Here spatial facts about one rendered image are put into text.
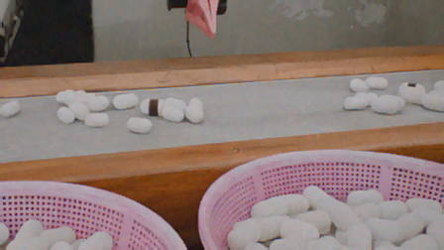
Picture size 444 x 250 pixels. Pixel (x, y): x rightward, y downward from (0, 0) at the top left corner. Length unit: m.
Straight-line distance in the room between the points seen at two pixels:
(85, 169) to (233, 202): 0.13
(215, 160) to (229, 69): 0.40
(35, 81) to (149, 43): 1.98
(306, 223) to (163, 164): 0.14
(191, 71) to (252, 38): 2.04
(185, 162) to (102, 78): 0.36
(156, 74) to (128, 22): 1.92
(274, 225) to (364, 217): 0.08
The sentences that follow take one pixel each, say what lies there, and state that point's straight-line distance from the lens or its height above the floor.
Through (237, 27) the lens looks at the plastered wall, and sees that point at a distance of 2.85.
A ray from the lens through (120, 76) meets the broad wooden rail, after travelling 0.83.
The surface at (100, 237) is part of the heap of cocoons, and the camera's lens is 0.41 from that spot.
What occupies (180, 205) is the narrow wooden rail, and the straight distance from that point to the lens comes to 0.49.
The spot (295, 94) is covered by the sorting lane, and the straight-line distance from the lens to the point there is 0.81.
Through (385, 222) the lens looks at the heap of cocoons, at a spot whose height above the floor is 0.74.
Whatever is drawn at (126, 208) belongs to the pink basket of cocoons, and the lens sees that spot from 0.41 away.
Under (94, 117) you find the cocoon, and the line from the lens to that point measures 0.65.
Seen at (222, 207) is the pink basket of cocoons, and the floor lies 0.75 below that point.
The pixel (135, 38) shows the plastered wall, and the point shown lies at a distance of 2.76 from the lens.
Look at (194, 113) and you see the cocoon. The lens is 0.66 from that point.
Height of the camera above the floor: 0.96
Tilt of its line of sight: 16 degrees down
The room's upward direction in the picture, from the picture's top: straight up
